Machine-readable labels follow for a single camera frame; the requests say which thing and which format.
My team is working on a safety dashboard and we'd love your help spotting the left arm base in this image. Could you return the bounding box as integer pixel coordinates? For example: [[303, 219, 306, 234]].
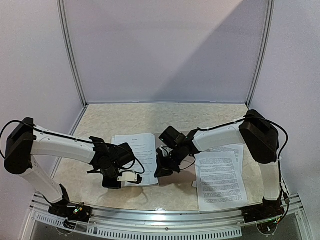
[[48, 184, 93, 223]]

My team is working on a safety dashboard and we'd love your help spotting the white paper stack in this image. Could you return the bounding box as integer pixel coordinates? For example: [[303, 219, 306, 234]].
[[195, 144, 248, 212]]

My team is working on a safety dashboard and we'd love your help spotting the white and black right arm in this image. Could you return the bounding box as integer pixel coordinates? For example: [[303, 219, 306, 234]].
[[154, 110, 286, 218]]

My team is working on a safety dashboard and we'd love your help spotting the aluminium front rail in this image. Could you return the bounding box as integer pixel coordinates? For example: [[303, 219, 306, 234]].
[[22, 193, 313, 240]]

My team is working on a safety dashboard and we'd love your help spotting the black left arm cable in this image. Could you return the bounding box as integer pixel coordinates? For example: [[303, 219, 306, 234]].
[[0, 119, 146, 176]]

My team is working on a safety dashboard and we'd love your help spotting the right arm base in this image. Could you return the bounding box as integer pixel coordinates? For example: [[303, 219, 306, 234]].
[[240, 197, 285, 223]]

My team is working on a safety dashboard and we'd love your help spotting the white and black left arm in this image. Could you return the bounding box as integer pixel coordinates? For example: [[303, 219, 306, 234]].
[[1, 117, 141, 217]]

